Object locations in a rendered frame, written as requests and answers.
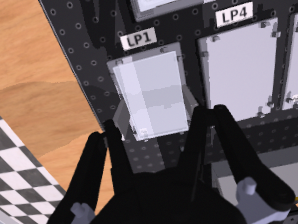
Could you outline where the white button panel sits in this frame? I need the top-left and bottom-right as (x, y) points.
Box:
(211, 146), (298, 206)

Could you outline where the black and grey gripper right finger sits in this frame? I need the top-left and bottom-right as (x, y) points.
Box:
(165, 85), (296, 224)

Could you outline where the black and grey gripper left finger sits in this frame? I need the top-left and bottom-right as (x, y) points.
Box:
(46, 99), (143, 224)

